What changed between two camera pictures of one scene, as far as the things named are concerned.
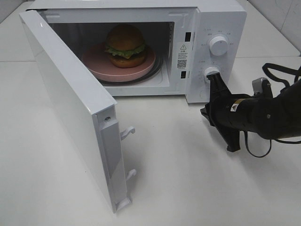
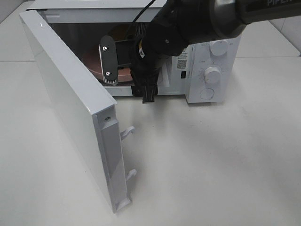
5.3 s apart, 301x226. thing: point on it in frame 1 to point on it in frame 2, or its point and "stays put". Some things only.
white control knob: [209, 70] stays put
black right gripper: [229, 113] to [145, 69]
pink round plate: [96, 62] stays put
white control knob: [218, 45] stays put
